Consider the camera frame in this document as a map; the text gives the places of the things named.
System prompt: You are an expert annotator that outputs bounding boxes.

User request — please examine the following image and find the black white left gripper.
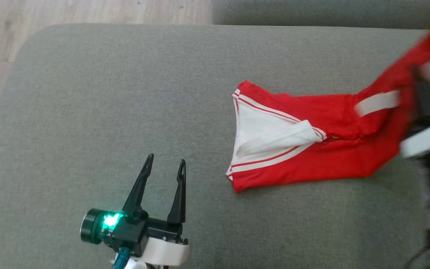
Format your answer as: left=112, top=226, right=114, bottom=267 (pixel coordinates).
left=80, top=154, right=190, bottom=266

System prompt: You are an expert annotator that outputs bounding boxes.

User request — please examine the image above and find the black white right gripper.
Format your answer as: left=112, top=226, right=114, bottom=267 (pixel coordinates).
left=400, top=93, right=430, bottom=157

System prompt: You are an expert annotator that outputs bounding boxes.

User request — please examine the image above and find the red white basketball jersey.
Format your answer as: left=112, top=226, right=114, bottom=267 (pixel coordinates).
left=225, top=29, right=430, bottom=193

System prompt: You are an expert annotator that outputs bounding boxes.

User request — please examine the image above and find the large grey sofa seat cushion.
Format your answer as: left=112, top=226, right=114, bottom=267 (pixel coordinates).
left=0, top=23, right=430, bottom=269

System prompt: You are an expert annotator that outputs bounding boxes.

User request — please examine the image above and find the small grey sofa section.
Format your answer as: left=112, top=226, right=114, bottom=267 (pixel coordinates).
left=212, top=0, right=430, bottom=30

